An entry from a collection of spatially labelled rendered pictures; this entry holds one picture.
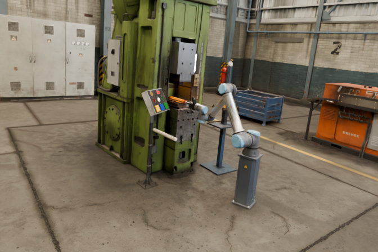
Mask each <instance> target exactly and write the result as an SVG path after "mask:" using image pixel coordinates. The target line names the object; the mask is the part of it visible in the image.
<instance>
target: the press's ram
mask: <svg viewBox="0 0 378 252"><path fill-rule="evenodd" d="M196 49H197V44H194V43H183V42H172V51H171V59H170V73H172V74H194V73H195V61H196Z"/></svg>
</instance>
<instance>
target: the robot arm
mask: <svg viewBox="0 0 378 252"><path fill-rule="evenodd" d="M218 91H219V93H220V94H222V96H223V97H222V98H221V99H220V100H219V102H218V103H217V104H216V105H215V106H214V108H213V109H212V110H211V112H209V113H208V114H206V113H207V112H208V108H207V107H206V106H204V105H201V104H198V103H196V98H195V97H192V102H187V101H186V102H185V103H186V106H187V105H188V106H189V107H188V108H189V109H191V110H195V111H198V112H199V115H198V122H199V123H205V122H206V121H212V120H214V119H215V116H216V115H217V113H219V111H220V110H221V109H222V108H223V106H224V105H225V106H226V109H227V112H228V116H229V119H230V122H231V125H232V129H233V133H232V135H233V136H232V138H231V142H232V145H233V146H234V147H235V148H237V149H241V148H244V149H243V151H242V154H243V155H245V156H248V157H251V158H257V157H258V156H259V150H258V147H259V140H260V133H259V132H257V131H255V130H247V131H246V130H244V129H243V127H242V123H241V120H240V117H239V113H238V111H237V107H236V104H235V101H234V98H233V97H234V96H235V94H236V92H237V88H236V86H235V85H234V84H232V83H230V84H226V83H224V84H221V85H220V86H219V89H218Z"/></svg>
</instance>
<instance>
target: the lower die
mask: <svg viewBox="0 0 378 252"><path fill-rule="evenodd" d="M169 99H173V98H169V97H168V104H169V103H170V105H171V104H172V105H175V106H176V107H179V108H180V109H181V108H187V107H189V106H188V105H187V106H186V103H184V102H183V101H179V100H176V101H174V100H175V99H173V101H172V100H169Z"/></svg>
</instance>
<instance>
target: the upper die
mask: <svg viewBox="0 0 378 252"><path fill-rule="evenodd" d="M169 79H170V80H175V81H178V82H190V81H191V74H172V73H170V74H169Z"/></svg>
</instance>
